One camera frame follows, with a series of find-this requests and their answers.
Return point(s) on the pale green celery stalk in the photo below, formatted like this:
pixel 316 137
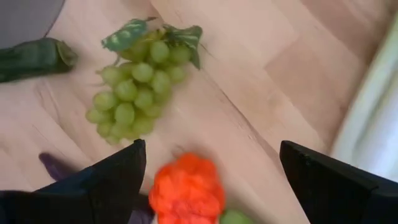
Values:
pixel 373 124

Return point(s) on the dark green cucumber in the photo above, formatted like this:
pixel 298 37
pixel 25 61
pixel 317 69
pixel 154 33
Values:
pixel 34 59

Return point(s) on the grey round placemat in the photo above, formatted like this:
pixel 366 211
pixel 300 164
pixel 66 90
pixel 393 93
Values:
pixel 25 18

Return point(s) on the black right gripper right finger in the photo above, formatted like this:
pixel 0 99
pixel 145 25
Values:
pixel 335 193

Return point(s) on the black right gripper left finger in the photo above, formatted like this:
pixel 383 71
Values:
pixel 93 193

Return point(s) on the bumpy orange pepper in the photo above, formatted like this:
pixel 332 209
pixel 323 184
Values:
pixel 186 193

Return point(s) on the green grape bunch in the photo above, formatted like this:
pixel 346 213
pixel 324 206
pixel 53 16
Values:
pixel 136 90

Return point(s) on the purple eggplant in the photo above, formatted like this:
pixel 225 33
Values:
pixel 56 166

